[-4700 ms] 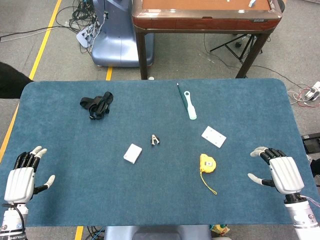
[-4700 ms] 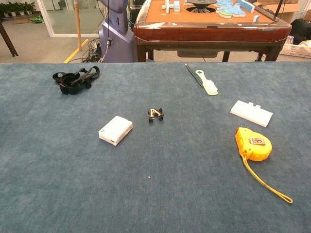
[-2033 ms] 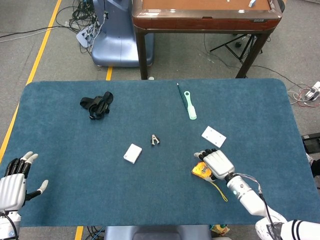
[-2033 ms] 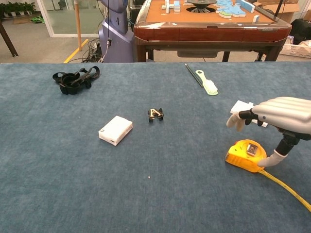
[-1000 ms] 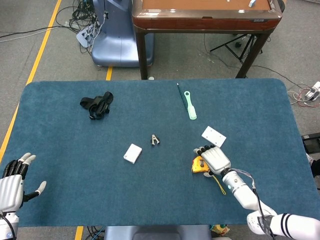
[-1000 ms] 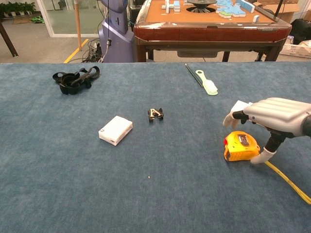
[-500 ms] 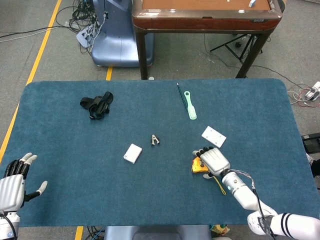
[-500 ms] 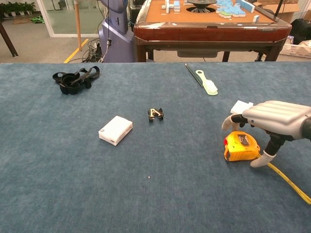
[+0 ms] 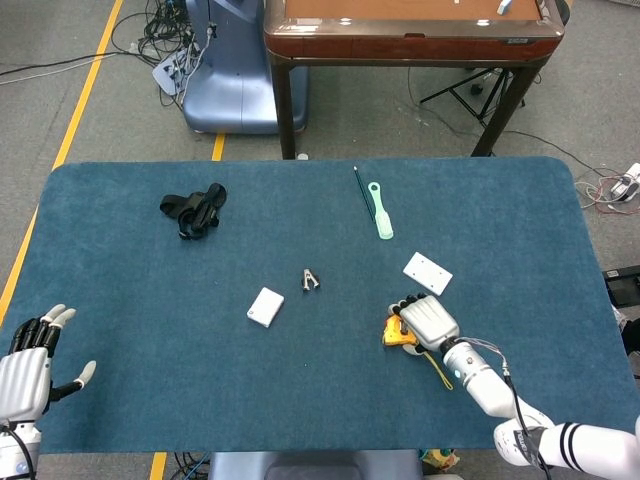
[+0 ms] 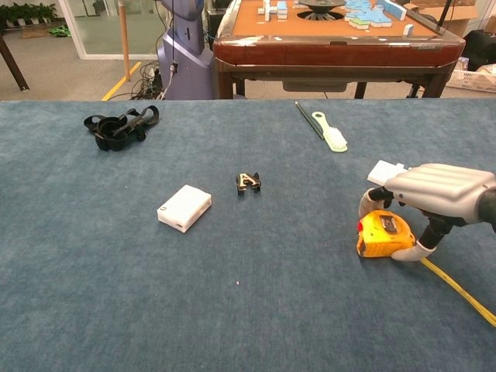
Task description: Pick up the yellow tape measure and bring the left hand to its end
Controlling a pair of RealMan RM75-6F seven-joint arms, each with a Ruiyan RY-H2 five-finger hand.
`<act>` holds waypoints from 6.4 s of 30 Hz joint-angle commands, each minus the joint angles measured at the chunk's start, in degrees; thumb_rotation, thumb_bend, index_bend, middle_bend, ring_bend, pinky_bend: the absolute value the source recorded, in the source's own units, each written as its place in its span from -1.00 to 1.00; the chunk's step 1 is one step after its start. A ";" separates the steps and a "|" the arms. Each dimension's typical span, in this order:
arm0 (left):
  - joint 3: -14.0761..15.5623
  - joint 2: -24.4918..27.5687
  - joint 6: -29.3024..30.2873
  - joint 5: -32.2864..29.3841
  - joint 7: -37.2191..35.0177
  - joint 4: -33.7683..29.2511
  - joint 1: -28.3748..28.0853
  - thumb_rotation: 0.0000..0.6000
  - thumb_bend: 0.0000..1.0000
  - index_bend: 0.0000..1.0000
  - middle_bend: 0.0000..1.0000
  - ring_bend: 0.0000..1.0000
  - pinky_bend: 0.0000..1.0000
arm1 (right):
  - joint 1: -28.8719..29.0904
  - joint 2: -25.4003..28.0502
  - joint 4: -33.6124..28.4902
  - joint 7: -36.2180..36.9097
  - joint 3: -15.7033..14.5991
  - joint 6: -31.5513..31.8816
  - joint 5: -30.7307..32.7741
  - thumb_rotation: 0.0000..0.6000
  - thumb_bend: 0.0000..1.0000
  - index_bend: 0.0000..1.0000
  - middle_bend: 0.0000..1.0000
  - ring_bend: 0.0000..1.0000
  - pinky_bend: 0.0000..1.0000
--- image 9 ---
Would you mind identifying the black pen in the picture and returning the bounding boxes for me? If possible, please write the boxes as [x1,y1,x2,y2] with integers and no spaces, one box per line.
[352,166,376,224]

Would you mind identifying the black strap bundle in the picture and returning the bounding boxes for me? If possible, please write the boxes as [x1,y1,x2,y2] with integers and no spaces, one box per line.
[159,182,228,242]

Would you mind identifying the blue felt table cover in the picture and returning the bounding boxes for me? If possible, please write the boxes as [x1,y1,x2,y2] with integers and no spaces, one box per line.
[0,155,630,456]

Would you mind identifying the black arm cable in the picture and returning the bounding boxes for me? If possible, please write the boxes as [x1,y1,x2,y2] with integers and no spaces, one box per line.
[0,422,32,480]
[502,367,554,480]

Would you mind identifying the mint green brush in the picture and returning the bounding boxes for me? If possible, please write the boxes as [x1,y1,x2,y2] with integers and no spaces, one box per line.
[367,181,395,241]

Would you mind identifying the colourful item under table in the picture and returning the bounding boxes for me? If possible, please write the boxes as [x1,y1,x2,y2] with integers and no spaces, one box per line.
[419,448,461,474]

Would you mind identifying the brown mahjong table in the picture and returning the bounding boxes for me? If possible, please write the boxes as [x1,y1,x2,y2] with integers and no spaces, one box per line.
[263,0,566,160]

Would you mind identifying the blue robot base column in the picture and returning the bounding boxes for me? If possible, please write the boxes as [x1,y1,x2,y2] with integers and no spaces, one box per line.
[182,0,309,135]

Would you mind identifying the flat white plastic plate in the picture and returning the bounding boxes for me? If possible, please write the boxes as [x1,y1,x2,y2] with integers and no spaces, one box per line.
[402,251,454,298]

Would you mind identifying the white floor power strip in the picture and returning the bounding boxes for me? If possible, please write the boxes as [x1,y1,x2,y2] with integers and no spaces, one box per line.
[152,49,189,96]

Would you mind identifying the tangled black floor cables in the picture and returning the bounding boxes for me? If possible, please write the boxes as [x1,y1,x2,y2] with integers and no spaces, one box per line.
[112,0,211,109]

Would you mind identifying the grey blue own robot base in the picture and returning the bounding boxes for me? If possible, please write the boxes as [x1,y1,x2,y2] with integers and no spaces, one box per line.
[207,449,424,480]

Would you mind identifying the yellow tape measure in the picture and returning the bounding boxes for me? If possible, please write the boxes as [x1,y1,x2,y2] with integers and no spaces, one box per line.
[381,314,454,391]

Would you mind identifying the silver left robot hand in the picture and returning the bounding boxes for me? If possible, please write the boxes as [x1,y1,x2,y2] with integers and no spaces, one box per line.
[0,303,98,422]

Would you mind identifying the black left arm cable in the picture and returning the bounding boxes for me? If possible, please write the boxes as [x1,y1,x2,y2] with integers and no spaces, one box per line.
[0,422,32,480]

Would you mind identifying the small white rectangular box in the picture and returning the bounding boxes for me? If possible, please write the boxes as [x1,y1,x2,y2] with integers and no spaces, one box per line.
[245,286,286,329]

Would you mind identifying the white adapter with coloured wires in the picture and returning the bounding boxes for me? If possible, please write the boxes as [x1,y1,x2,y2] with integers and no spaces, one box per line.
[574,162,640,216]

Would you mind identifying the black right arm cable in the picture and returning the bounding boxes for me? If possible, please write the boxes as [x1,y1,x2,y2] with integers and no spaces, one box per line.
[502,367,554,480]

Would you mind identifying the long black floor cable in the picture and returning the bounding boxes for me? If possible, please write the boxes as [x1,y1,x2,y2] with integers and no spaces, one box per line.
[0,49,126,79]

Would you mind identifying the black box on floor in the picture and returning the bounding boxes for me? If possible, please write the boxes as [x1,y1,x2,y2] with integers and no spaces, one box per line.
[602,267,640,309]

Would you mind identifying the black tripod stand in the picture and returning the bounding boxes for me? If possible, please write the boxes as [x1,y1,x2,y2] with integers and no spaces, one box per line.
[419,67,527,129]

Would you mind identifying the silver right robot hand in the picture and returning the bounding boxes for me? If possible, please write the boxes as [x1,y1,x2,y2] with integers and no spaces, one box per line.
[387,293,461,357]

